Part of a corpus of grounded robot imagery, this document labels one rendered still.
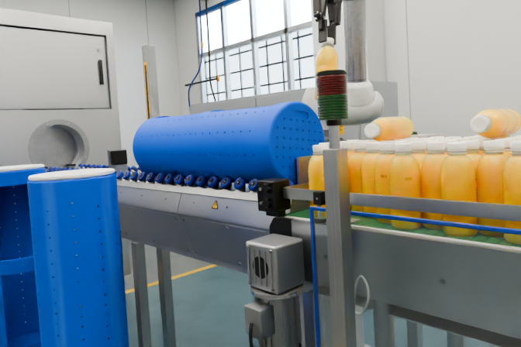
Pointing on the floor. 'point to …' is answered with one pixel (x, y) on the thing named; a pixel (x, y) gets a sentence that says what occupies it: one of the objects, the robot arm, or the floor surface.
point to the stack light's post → (339, 247)
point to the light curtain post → (150, 81)
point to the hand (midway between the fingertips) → (327, 33)
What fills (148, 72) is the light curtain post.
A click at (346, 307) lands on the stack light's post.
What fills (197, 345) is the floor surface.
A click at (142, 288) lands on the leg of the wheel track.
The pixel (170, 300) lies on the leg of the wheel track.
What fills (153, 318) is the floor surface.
